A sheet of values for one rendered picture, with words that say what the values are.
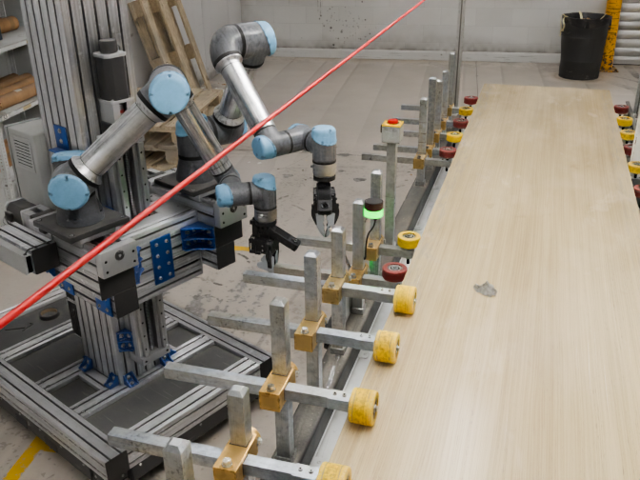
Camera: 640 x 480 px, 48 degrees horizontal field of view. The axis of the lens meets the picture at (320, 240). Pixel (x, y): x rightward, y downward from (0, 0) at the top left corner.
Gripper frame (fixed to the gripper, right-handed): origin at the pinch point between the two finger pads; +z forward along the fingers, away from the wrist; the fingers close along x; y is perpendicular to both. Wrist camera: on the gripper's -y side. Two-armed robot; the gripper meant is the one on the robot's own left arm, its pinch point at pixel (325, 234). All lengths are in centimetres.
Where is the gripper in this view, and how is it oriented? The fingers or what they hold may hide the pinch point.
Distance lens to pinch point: 234.4
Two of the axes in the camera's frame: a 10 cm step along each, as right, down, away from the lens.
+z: 0.1, 9.0, 4.3
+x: -10.0, 0.4, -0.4
